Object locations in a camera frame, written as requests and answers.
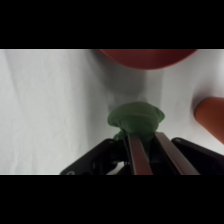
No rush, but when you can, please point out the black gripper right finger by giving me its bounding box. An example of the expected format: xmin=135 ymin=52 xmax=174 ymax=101
xmin=153 ymin=131 xmax=224 ymax=175

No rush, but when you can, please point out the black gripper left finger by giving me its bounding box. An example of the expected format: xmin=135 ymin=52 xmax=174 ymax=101
xmin=59 ymin=133 xmax=154 ymax=175

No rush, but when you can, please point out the green plush triangle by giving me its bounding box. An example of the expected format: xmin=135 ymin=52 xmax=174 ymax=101
xmin=106 ymin=101 xmax=166 ymax=141

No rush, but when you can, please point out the pink bowl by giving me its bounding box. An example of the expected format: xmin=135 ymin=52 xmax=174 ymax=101
xmin=99 ymin=49 xmax=198 ymax=70

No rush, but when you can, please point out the orange cup of beans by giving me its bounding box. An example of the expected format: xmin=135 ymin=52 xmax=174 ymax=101
xmin=194 ymin=97 xmax=224 ymax=145

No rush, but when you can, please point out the white tablecloth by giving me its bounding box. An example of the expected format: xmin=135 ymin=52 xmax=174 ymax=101
xmin=0 ymin=49 xmax=224 ymax=175

